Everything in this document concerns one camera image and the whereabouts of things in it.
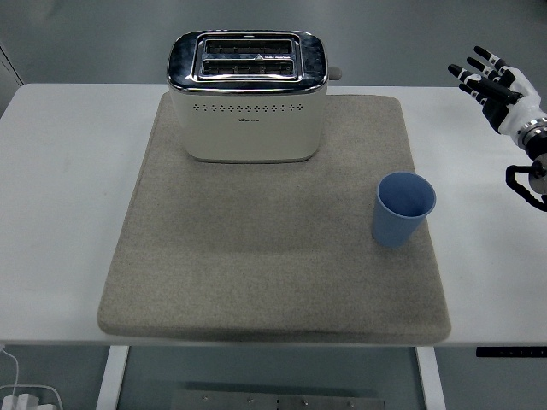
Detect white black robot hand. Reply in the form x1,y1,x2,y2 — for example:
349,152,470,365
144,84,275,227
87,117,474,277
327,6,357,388
447,45,547,138

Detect blue ribbed plastic cup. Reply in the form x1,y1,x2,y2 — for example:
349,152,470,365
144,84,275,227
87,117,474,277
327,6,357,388
370,171,438,249

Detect white chrome two-slot toaster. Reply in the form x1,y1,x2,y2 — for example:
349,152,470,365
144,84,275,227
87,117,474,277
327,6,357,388
165,29,344,165

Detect white table leg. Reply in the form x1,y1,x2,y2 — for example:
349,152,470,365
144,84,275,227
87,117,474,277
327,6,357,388
416,346,446,410
94,345,130,410

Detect beige fabric mat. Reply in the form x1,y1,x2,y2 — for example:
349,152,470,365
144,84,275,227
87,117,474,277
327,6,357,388
97,93,453,345

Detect grey panel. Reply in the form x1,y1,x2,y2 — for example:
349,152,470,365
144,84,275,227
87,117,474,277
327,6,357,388
0,41,26,114

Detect white power strip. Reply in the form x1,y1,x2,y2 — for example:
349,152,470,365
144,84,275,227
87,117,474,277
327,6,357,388
0,384,65,410

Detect white power cable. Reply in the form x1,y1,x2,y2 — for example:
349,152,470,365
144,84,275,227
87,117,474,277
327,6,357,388
0,343,21,398

